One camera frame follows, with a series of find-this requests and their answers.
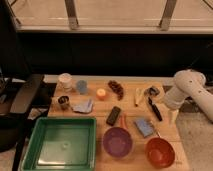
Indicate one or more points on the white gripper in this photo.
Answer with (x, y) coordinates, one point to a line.
(173, 99)

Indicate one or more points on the orange apple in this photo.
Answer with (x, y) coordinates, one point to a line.
(101, 94)

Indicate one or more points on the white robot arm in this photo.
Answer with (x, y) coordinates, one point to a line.
(189, 83)

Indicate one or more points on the blue plastic cup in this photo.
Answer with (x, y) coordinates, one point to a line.
(81, 86)

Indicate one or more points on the dark metal cup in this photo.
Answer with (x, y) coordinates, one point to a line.
(64, 102)

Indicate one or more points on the white paper cup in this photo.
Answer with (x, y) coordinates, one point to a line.
(65, 80)

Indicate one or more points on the black marker pen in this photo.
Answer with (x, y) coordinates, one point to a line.
(155, 109)

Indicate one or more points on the small dark metal object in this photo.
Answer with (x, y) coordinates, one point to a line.
(152, 91)

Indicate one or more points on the blue sponge block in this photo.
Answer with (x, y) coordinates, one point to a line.
(144, 127)

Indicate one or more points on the red bowl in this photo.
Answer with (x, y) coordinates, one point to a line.
(159, 153)

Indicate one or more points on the black rectangular block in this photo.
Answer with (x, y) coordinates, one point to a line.
(112, 117)

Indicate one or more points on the purple bowl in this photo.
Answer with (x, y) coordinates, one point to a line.
(117, 142)

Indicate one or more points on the brown grape bunch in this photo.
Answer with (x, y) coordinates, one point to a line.
(116, 88)

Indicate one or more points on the blue grey cloth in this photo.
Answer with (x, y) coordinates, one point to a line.
(83, 107)

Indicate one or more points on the green plastic tray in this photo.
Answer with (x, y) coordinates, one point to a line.
(62, 144)

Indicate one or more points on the black office chair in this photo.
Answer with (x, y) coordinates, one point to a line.
(14, 124)

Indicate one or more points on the orange spoon handle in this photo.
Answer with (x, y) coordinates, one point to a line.
(123, 122)

